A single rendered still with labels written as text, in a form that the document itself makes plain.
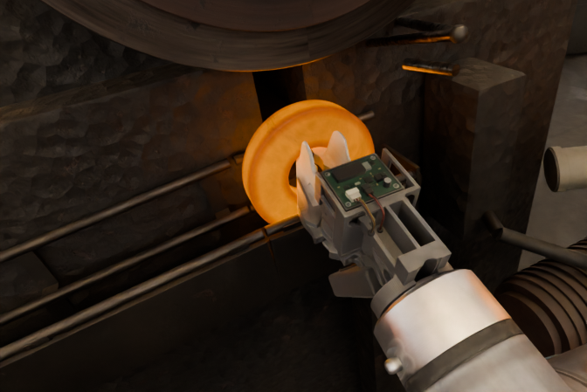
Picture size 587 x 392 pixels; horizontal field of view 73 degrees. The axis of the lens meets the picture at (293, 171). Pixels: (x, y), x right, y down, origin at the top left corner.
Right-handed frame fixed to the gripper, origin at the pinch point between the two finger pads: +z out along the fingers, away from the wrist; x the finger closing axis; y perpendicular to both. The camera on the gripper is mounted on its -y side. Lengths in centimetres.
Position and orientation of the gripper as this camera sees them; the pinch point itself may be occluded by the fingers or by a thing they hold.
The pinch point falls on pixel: (308, 154)
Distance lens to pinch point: 45.2
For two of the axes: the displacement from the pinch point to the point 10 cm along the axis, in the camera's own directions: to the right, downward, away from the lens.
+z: -4.1, -6.7, 6.3
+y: -0.3, -6.7, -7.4
